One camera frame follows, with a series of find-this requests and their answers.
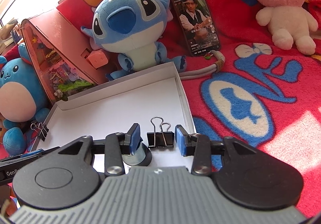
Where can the pink printed blanket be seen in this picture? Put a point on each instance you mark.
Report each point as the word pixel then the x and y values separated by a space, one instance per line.
pixel 250 103

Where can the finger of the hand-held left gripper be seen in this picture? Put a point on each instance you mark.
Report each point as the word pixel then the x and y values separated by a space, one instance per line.
pixel 30 155

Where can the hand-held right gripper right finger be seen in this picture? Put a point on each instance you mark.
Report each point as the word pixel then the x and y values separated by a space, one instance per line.
pixel 180 142

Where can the white cardboard box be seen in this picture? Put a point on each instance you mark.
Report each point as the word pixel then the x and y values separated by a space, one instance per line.
pixel 112 113

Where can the pink triangular miniature house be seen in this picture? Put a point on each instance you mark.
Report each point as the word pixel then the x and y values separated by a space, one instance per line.
pixel 62 58

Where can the small pink box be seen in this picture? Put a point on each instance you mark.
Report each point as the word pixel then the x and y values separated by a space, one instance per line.
pixel 96 59

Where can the black smartphone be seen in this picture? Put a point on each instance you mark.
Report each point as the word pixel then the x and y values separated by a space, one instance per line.
pixel 196 20

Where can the round blue mouse plush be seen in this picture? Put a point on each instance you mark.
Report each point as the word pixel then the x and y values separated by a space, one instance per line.
pixel 17 103

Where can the blue alien plush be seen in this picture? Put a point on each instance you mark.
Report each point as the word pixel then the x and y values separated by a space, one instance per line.
pixel 130 20

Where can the red bear print blanket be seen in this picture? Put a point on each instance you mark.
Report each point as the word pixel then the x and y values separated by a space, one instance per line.
pixel 225 0

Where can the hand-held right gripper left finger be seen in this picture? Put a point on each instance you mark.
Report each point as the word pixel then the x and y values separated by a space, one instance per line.
pixel 134 138

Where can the black binder clip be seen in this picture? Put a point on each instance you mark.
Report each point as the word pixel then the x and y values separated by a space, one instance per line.
pixel 160 138
pixel 40 130

